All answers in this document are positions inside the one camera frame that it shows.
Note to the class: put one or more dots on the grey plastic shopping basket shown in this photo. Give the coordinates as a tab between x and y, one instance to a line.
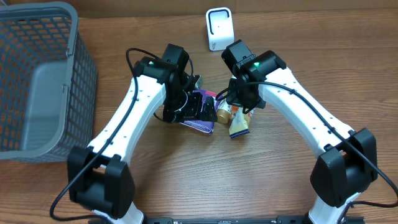
48	83

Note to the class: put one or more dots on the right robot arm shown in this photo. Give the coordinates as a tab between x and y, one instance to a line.
344	156

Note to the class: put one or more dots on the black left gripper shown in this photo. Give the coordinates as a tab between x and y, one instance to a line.
209	109

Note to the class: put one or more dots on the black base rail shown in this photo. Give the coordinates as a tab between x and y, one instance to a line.
277	220

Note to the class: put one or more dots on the purple sanitary pad pack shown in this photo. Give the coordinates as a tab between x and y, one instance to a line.
206	127

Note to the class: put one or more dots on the white blue snack bag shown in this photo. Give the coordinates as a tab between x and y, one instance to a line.
236	130

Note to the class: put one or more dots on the small orange snack packet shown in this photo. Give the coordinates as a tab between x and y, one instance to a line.
238	117

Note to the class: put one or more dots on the white barcode scanner stand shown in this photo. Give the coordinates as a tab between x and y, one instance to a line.
219	24

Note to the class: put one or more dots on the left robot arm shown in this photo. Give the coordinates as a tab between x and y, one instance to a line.
99	178

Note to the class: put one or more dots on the white cream tube gold cap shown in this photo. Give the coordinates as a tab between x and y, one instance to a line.
224	112

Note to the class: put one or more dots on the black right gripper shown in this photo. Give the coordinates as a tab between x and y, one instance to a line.
234	99

